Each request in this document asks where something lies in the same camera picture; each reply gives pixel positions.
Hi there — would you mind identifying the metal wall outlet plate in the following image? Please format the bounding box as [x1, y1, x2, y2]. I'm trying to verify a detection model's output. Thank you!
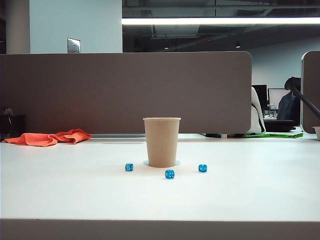
[66, 37, 82, 54]

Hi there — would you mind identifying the dark monitor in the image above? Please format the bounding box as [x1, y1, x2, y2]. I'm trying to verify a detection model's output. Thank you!
[251, 84, 268, 111]

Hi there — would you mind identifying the orange cloth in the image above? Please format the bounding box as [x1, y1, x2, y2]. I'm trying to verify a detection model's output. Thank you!
[2, 128, 93, 147]

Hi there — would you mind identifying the green tape strip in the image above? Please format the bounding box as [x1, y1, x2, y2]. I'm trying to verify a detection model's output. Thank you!
[243, 132, 304, 139]

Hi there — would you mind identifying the black mesh pen holder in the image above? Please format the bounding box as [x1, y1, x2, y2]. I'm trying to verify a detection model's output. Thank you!
[0, 114, 27, 141]

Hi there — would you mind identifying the white lit monitor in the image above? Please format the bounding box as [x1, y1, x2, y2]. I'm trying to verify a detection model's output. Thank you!
[268, 87, 292, 105]

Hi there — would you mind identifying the white ceiling light strip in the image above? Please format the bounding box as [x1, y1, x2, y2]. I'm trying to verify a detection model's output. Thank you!
[121, 16, 320, 26]

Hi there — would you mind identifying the white table cable flap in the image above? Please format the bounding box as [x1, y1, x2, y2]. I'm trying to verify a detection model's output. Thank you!
[84, 136, 147, 145]

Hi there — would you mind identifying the wide brown desk partition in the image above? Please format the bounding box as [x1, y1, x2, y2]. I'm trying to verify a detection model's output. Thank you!
[0, 51, 253, 137]

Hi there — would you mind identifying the seated person in blue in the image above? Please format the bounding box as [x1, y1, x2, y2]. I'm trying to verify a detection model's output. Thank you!
[277, 76, 302, 126]

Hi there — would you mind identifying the narrow brown desk partition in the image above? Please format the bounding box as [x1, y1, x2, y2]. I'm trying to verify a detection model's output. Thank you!
[301, 49, 320, 135]

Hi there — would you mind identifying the brown paper cup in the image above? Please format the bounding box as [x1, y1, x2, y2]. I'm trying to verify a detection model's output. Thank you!
[142, 116, 182, 168]

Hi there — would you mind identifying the black diagonal pole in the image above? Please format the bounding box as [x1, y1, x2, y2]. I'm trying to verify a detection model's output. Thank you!
[284, 77, 320, 116]

